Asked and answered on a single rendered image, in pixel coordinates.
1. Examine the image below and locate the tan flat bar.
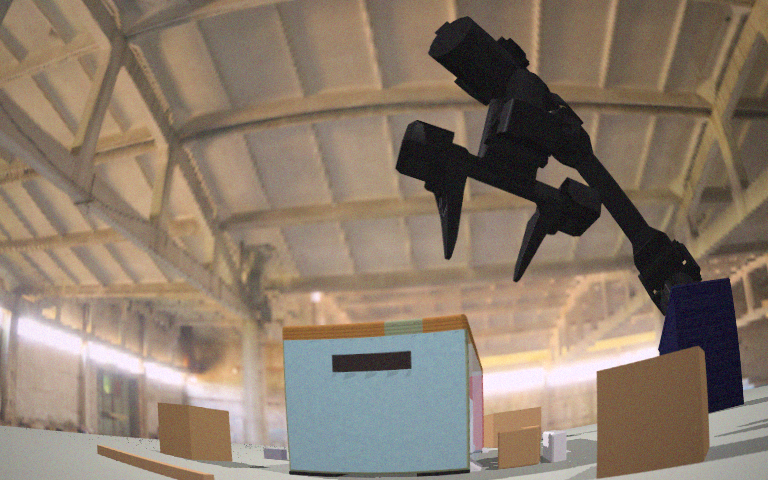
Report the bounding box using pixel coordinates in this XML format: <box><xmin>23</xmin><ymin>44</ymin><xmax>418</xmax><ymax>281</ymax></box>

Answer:
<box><xmin>97</xmin><ymin>445</ymin><xmax>215</xmax><ymax>480</ymax></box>

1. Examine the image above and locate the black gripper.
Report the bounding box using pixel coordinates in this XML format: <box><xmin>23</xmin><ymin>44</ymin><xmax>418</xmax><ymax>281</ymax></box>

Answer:
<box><xmin>395</xmin><ymin>101</ymin><xmax>602</xmax><ymax>282</ymax></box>

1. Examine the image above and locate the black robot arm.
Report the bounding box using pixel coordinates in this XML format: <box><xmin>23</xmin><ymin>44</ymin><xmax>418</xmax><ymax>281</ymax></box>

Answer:
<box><xmin>428</xmin><ymin>16</ymin><xmax>702</xmax><ymax>316</ymax></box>

